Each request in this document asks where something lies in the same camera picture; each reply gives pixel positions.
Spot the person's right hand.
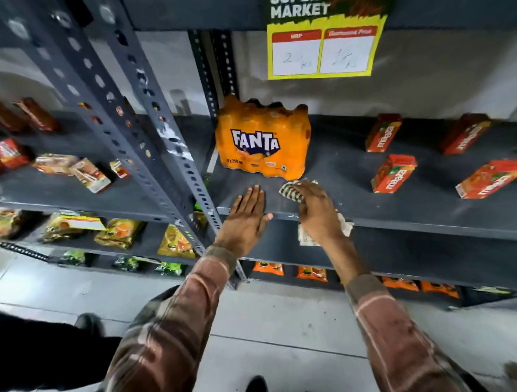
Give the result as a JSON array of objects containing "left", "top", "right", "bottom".
[{"left": 292, "top": 180, "right": 345, "bottom": 245}]

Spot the person's left hand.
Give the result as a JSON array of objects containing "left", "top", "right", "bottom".
[{"left": 214, "top": 185, "right": 274, "bottom": 259}]

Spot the checked white cleaning cloth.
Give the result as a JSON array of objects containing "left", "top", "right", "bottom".
[{"left": 279, "top": 179, "right": 354, "bottom": 247}]

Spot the person's right forearm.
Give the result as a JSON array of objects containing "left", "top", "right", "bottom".
[{"left": 322, "top": 236, "right": 474, "bottom": 392}]

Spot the person's left forearm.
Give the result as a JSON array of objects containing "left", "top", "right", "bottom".
[{"left": 98, "top": 246, "right": 239, "bottom": 392}]

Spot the orange snack packet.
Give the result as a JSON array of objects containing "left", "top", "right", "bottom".
[
  {"left": 420, "top": 281, "right": 460, "bottom": 300},
  {"left": 381, "top": 276, "right": 420, "bottom": 292},
  {"left": 253, "top": 261, "right": 285, "bottom": 277},
  {"left": 296, "top": 266, "right": 329, "bottom": 283}
]

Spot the orange soda bottle pack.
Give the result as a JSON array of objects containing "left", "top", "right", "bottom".
[{"left": 215, "top": 94, "right": 312, "bottom": 181}]

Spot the yellow snack packet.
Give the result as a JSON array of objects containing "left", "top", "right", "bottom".
[
  {"left": 157, "top": 224, "right": 197, "bottom": 259},
  {"left": 94, "top": 218, "right": 145, "bottom": 250},
  {"left": 43, "top": 212, "right": 107, "bottom": 243},
  {"left": 0, "top": 208, "right": 23, "bottom": 240}
]

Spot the red juice carton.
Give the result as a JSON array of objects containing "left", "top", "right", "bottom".
[
  {"left": 365, "top": 113, "right": 404, "bottom": 153},
  {"left": 371, "top": 154, "right": 418, "bottom": 194},
  {"left": 441, "top": 113, "right": 492, "bottom": 155},
  {"left": 455, "top": 159, "right": 517, "bottom": 200}
]

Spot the green snack packet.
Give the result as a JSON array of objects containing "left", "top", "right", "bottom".
[
  {"left": 60, "top": 250, "right": 88, "bottom": 267},
  {"left": 112, "top": 256, "right": 140, "bottom": 272},
  {"left": 155, "top": 262, "right": 185, "bottom": 278}
]

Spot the beige drink carton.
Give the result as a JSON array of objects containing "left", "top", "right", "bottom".
[
  {"left": 69, "top": 158, "right": 112, "bottom": 194},
  {"left": 33, "top": 153, "right": 80, "bottom": 175},
  {"left": 109, "top": 159, "right": 131, "bottom": 179}
]

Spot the yellow price sign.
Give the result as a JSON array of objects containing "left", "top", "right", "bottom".
[{"left": 266, "top": 0, "right": 389, "bottom": 81}]

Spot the person's black shoe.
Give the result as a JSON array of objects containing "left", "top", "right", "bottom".
[
  {"left": 74, "top": 313, "right": 104, "bottom": 337},
  {"left": 245, "top": 375, "right": 270, "bottom": 392}
]

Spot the grey slotted metal shelf rack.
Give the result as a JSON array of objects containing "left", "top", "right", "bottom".
[{"left": 0, "top": 0, "right": 227, "bottom": 283}]

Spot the dark red drink carton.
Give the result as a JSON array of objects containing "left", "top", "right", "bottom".
[
  {"left": 0, "top": 102, "right": 30, "bottom": 135},
  {"left": 0, "top": 138, "right": 32, "bottom": 171},
  {"left": 12, "top": 97, "right": 62, "bottom": 132}
]

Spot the person's black trouser leg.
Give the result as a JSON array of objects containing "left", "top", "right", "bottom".
[{"left": 0, "top": 310, "right": 123, "bottom": 391}]

